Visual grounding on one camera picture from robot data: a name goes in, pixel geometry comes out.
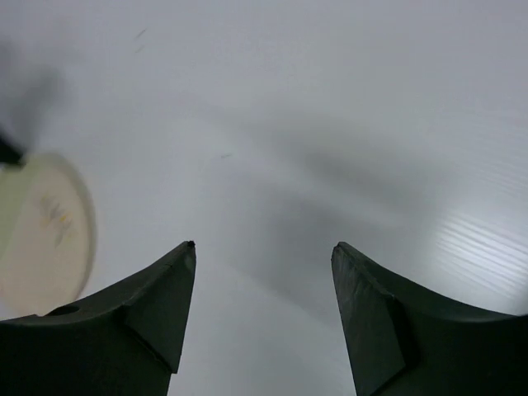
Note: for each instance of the light green cream plate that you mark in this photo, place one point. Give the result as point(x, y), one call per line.
point(48, 235)

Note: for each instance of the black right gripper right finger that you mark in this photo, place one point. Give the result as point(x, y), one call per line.
point(404, 339)

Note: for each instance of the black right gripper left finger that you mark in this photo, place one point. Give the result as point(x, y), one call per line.
point(126, 339)

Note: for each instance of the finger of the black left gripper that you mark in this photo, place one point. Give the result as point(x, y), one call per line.
point(10, 154)

